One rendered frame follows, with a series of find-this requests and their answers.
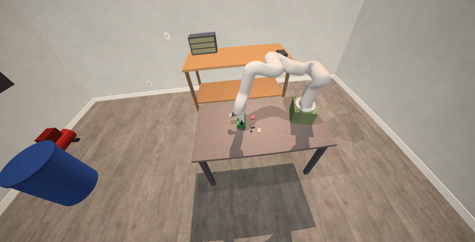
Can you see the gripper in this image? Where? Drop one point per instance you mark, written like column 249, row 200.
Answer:
column 242, row 119

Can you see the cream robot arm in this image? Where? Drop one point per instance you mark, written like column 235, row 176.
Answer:
column 274, row 66

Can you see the green rack of bins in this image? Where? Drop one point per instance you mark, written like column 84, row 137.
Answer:
column 241, row 126

